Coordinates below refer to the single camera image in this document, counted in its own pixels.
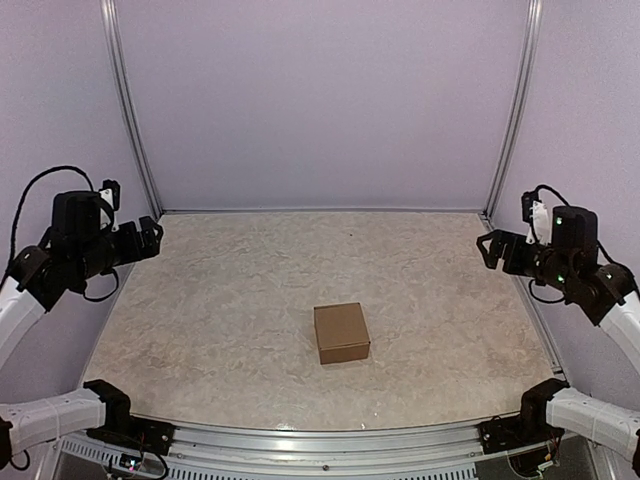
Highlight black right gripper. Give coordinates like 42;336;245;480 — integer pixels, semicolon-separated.
478;228;577;292

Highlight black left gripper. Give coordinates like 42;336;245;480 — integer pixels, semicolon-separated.
72;215;162;282

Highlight brown cardboard box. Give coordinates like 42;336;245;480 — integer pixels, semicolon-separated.
313;302;371;365

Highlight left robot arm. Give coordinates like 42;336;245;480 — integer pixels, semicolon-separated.
1;183;164;467

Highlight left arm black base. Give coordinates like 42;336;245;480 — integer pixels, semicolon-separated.
83;379;176;456

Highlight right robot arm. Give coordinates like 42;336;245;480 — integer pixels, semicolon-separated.
476;202;639;469

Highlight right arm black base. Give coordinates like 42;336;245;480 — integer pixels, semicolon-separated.
477;378;569;455

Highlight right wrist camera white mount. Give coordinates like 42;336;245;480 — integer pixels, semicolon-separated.
521;189;552;246

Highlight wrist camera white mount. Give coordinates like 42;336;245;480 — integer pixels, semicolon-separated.
521;189;552;246
99;179;121;232

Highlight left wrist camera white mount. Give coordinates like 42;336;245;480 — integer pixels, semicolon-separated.
99;179;121;232

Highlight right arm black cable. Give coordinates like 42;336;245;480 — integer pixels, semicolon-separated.
533;183;571;207

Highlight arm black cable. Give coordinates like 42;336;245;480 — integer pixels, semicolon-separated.
0;165;96;281
533;183;571;207

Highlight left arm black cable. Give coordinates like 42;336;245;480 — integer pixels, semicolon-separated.
0;165;96;281

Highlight left aluminium frame post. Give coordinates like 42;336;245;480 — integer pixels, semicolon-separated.
100;0;164;219

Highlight aluminium frame post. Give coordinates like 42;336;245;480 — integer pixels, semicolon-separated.
483;0;543;221
100;0;164;219

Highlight right aluminium frame post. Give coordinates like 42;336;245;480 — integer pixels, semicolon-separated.
483;0;543;221

